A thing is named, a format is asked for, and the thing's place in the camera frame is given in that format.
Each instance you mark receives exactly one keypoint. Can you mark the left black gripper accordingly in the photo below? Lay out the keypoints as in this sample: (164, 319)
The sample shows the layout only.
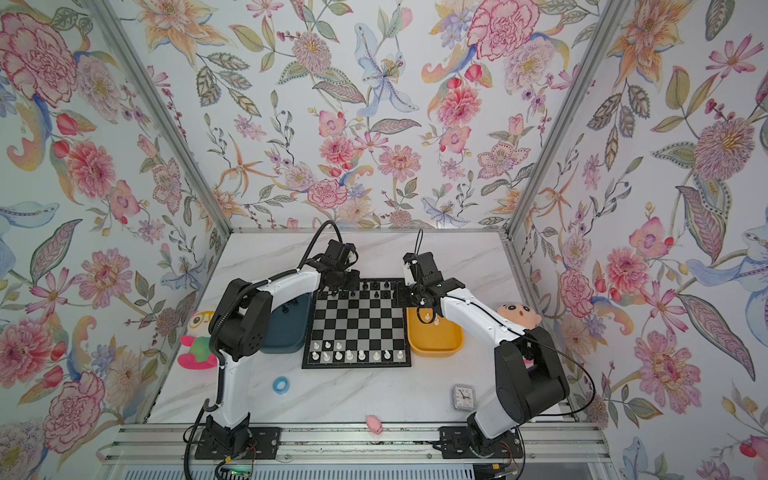
(354, 284)

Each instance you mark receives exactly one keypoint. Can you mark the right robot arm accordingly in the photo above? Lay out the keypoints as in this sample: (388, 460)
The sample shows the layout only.
(528, 374)

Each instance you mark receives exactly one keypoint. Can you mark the yellow plastic tray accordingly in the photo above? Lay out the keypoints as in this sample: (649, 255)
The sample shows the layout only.
(431, 335)

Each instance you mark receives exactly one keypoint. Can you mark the black white chessboard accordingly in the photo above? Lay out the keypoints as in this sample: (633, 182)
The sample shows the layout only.
(366, 327)

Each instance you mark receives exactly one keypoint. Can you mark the teal plastic tray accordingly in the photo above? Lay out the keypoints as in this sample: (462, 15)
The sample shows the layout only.
(288, 326)

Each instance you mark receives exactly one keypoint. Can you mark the pink plush doll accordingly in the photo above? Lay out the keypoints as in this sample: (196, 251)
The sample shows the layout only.
(520, 314)

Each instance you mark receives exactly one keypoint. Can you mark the small white clock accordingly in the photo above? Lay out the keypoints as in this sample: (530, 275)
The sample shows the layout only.
(463, 397)

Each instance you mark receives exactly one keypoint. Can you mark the pink eraser toy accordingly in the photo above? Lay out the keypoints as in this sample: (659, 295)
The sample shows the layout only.
(374, 425)

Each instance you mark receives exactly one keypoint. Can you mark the yellow white plush toy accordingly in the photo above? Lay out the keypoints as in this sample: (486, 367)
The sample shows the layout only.
(196, 353)

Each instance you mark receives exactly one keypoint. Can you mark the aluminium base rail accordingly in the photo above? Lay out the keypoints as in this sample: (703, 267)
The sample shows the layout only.
(353, 443)

